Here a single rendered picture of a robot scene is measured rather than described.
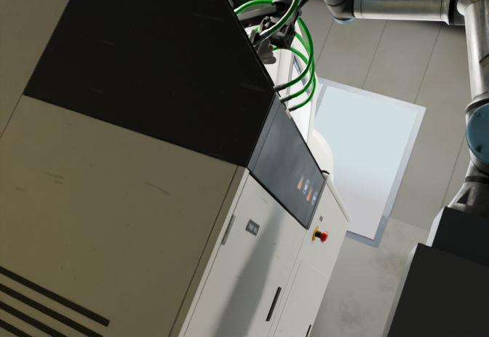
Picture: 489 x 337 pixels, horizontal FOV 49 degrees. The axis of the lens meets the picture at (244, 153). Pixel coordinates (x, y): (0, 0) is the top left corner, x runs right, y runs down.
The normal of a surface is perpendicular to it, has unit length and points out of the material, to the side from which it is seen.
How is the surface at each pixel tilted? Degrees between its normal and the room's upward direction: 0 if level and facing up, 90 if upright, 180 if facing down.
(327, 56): 90
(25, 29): 90
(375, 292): 90
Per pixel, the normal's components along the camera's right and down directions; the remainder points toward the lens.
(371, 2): -0.50, 0.04
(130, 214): -0.28, -0.30
